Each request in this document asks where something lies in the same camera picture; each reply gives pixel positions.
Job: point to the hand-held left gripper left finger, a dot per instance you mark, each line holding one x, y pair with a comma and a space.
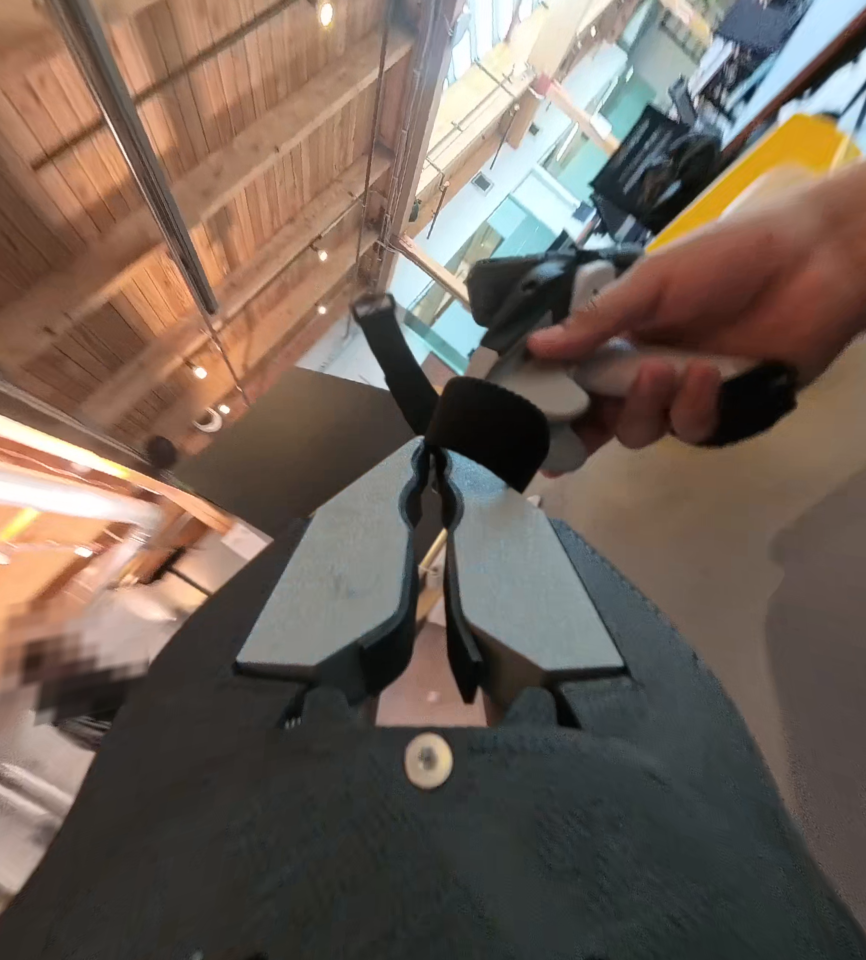
335, 592

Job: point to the metal ceiling rail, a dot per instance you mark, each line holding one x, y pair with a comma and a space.
140, 150

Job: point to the black round lamp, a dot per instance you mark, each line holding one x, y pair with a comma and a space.
161, 452

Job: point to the yellow plastic bin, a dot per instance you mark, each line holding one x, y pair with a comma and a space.
777, 157

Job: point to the person's right hand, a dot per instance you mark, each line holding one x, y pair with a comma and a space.
762, 285

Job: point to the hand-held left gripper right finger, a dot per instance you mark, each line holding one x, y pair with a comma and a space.
530, 592

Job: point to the black book stand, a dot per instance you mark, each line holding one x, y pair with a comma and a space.
290, 450

